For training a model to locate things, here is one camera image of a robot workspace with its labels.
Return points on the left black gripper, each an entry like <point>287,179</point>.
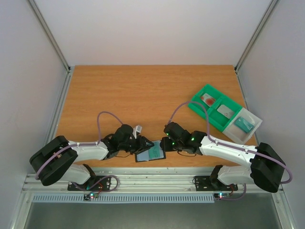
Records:
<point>142,145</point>

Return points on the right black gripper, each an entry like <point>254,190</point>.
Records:
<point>164,144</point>

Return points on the black leather card holder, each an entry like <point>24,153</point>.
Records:
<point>143,157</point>

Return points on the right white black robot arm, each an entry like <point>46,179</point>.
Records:
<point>259,165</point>

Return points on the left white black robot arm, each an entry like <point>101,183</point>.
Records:
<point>57,160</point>

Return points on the red white card in tray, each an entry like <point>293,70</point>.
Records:
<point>207,99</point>

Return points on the grey card in tray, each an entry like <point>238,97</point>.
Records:
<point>225,111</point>

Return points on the teal card in bin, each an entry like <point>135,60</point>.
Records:
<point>243,124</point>

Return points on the green plastic sorting tray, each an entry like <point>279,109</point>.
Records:
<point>215,118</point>

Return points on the right controller board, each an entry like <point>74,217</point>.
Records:
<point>221,195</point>

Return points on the controller board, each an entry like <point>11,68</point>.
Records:
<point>91,196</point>
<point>221,195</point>

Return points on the left controller board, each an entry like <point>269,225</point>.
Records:
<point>91,196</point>

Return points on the clear plastic bin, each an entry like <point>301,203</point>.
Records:
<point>236,134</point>

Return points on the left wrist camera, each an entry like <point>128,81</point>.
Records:
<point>136,131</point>

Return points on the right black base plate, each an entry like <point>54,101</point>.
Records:
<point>203,183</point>

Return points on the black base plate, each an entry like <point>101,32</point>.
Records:
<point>102,184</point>
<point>203,183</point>

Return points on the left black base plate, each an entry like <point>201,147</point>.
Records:
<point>102,184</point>

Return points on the grey slotted cable duct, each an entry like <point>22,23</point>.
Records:
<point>123,198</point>

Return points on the left aluminium corner post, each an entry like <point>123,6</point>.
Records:
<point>41,20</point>

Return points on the aluminium corner post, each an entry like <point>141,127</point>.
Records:
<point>258,30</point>
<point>41,20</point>

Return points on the right aluminium corner post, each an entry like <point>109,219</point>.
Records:
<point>258,30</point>

